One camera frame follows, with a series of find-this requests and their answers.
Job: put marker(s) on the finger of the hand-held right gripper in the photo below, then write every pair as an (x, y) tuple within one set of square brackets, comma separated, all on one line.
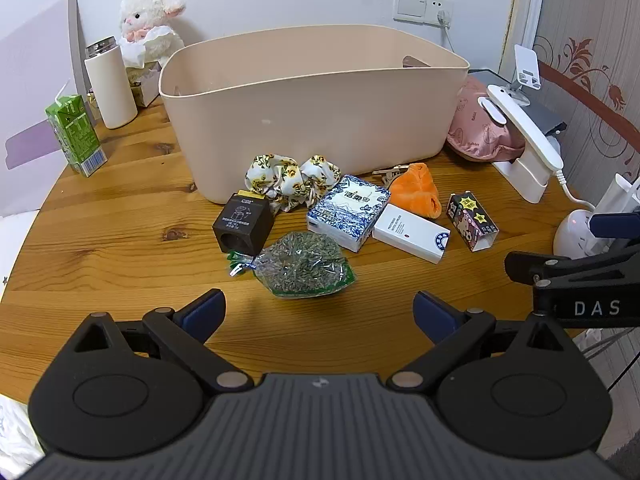
[(612, 224), (575, 265)]

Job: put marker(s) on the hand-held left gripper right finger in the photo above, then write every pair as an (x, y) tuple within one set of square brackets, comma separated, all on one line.
[(435, 315)]

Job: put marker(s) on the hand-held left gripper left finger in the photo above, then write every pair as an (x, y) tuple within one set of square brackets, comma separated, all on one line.
[(202, 312)]

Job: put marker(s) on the white round device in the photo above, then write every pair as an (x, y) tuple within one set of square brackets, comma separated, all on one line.
[(575, 235)]

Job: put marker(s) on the white rectangular box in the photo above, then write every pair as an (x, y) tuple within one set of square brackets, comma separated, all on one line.
[(410, 232)]

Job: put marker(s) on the black cardboard box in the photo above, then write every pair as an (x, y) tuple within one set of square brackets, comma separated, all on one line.
[(242, 222)]

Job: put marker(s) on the small dark patterned carton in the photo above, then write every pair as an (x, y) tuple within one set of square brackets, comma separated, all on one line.
[(472, 220)]

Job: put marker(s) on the clear bag of green tea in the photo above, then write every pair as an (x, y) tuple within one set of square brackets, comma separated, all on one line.
[(300, 265)]

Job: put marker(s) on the dark grey flat notebook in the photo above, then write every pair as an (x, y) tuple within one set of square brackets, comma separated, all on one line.
[(547, 120)]

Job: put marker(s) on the white desk lamp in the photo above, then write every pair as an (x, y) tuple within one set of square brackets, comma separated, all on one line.
[(525, 135)]

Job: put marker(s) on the orange plush cloth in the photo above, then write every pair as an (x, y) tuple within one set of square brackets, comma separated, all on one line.
[(417, 190)]

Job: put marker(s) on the blue and white tissue pack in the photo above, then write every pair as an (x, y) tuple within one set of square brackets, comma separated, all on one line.
[(347, 212)]

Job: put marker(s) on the metal hair clip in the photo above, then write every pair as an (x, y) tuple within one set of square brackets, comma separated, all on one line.
[(390, 173)]

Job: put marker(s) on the floral fabric scrunchie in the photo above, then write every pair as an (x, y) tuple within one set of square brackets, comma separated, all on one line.
[(287, 180)]

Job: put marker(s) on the pink quilted pouch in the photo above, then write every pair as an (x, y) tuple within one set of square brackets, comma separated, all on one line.
[(480, 130)]

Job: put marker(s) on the white phone stand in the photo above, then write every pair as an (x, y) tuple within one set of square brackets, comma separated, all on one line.
[(527, 67)]

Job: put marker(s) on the green drink carton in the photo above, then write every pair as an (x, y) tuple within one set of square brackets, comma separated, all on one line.
[(75, 135)]

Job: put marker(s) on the beige plastic storage bin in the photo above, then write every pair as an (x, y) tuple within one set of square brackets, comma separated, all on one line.
[(310, 110)]

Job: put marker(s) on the tissue box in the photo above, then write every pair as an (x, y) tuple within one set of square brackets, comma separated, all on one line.
[(145, 85)]

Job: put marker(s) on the white thermos bottle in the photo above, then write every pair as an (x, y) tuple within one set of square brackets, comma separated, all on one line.
[(109, 87)]

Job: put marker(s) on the purple and white board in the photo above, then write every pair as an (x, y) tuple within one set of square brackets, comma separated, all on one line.
[(32, 105)]

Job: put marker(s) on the white plush lamb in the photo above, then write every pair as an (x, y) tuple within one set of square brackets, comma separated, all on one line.
[(147, 25)]

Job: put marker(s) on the white wall switch socket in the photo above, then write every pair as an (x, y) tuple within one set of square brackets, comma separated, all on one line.
[(422, 7)]

